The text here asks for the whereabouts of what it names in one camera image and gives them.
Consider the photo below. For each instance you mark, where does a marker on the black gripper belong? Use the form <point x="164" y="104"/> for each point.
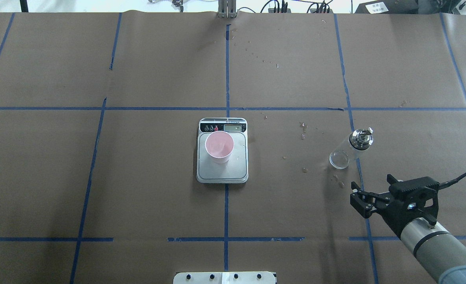
<point x="392" y="219"/>

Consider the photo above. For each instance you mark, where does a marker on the clear glass sauce bottle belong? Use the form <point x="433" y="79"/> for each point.
<point x="351" y="148"/>

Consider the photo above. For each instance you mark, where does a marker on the pink paper cup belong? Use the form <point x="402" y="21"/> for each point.
<point x="219" y="145"/>

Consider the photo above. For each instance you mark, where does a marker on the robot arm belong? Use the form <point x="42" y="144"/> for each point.
<point x="438" y="251"/>

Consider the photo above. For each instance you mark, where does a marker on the silver kitchen scale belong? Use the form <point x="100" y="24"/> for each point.
<point x="236" y="170"/>

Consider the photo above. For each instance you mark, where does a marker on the black box with label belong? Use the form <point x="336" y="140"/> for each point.
<point x="388" y="7"/>

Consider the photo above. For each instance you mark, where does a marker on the brown paper table cover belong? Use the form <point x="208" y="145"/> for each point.
<point x="138" y="148"/>

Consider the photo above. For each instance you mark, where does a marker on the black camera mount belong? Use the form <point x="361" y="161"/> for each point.
<point x="419" y="189"/>

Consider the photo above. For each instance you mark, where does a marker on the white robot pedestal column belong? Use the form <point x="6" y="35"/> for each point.
<point x="226" y="277"/>

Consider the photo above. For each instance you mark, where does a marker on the aluminium frame post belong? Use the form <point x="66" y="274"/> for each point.
<point x="227" y="9"/>

